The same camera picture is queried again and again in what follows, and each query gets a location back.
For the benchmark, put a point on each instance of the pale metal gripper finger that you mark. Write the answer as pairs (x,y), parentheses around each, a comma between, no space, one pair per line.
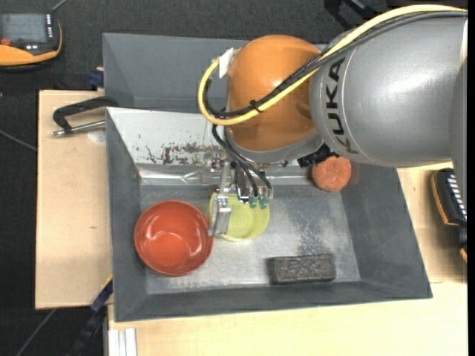
(226,219)
(214,223)

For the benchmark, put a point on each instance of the yellow-green plate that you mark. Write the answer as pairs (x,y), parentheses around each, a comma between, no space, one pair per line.
(248,223)

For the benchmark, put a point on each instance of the red bowl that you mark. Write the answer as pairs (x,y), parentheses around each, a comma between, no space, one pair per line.
(172,239)

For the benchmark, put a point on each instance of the grey metal bin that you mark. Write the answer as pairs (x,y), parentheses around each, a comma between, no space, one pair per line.
(297,232)

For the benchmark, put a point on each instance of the dark grey flat block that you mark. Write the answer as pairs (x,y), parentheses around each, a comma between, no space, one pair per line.
(301,269)

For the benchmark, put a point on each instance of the orange rough ball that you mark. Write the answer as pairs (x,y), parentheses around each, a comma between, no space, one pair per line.
(331,174)

